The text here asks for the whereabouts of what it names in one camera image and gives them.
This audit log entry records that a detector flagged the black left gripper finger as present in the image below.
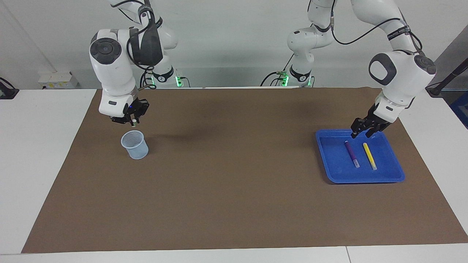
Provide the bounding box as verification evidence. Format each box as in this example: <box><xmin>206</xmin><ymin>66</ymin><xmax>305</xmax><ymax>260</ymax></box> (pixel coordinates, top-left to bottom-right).
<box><xmin>365</xmin><ymin>123</ymin><xmax>383</xmax><ymax>139</ymax></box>
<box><xmin>350</xmin><ymin>117</ymin><xmax>369</xmax><ymax>140</ymax></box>

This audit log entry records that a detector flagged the yellow pen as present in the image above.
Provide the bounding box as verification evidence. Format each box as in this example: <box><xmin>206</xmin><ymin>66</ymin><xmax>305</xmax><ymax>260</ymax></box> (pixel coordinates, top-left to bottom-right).
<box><xmin>362</xmin><ymin>142</ymin><xmax>378</xmax><ymax>171</ymax></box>

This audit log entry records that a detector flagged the purple pen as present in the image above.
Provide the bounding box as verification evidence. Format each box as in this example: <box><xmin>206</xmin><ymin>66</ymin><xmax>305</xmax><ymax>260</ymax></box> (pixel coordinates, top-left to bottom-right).
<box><xmin>344</xmin><ymin>141</ymin><xmax>360</xmax><ymax>168</ymax></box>

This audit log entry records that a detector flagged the translucent plastic cup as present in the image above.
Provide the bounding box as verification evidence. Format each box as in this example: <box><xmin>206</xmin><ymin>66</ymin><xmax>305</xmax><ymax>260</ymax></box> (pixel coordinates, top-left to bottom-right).
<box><xmin>121</xmin><ymin>130</ymin><xmax>149</xmax><ymax>160</ymax></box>

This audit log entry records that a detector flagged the blue plastic tray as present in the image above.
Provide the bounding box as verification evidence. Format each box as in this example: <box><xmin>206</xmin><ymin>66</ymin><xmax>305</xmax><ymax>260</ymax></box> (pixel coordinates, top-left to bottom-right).
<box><xmin>316</xmin><ymin>129</ymin><xmax>405</xmax><ymax>184</ymax></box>

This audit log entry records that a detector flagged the black stand leg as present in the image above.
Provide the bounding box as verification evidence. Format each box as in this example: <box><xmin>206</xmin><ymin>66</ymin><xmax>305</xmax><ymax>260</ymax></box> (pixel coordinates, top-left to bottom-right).
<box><xmin>426</xmin><ymin>58</ymin><xmax>468</xmax><ymax>97</ymax></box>

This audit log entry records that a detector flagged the blue crate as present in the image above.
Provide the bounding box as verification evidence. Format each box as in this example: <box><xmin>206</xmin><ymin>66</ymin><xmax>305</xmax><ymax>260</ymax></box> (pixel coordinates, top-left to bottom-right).
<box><xmin>450</xmin><ymin>91</ymin><xmax>468</xmax><ymax>129</ymax></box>

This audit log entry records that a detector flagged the brown table mat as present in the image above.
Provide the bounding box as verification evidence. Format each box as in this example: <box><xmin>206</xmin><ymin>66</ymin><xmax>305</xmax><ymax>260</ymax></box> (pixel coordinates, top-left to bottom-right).
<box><xmin>21</xmin><ymin>87</ymin><xmax>468</xmax><ymax>254</ymax></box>

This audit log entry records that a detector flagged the black table clamp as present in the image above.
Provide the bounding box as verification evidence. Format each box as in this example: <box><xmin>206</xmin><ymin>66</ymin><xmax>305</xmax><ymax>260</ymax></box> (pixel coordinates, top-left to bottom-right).
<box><xmin>0</xmin><ymin>77</ymin><xmax>19</xmax><ymax>100</ymax></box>

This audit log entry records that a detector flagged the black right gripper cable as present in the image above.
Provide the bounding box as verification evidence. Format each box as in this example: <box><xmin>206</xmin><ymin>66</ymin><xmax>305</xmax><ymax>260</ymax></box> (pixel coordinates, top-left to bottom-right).
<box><xmin>110</xmin><ymin>0</ymin><xmax>163</xmax><ymax>90</ymax></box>

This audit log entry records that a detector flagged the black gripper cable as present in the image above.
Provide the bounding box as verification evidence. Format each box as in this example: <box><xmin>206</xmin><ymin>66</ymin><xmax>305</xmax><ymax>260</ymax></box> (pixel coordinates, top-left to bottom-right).
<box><xmin>330</xmin><ymin>9</ymin><xmax>424</xmax><ymax>55</ymax></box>
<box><xmin>110</xmin><ymin>0</ymin><xmax>163</xmax><ymax>90</ymax></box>

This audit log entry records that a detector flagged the white wall socket box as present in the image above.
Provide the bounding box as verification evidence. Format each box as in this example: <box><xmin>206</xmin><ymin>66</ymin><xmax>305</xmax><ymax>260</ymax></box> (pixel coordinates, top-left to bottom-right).
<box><xmin>38</xmin><ymin>71</ymin><xmax>79</xmax><ymax>89</ymax></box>

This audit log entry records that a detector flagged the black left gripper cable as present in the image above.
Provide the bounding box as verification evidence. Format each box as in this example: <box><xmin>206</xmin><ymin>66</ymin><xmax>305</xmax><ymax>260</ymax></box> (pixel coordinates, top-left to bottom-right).
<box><xmin>330</xmin><ymin>9</ymin><xmax>424</xmax><ymax>55</ymax></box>

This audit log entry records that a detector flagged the black left base cable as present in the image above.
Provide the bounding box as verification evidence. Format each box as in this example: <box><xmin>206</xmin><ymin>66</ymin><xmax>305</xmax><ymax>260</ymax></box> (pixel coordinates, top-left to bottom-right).
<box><xmin>260</xmin><ymin>54</ymin><xmax>295</xmax><ymax>87</ymax></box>

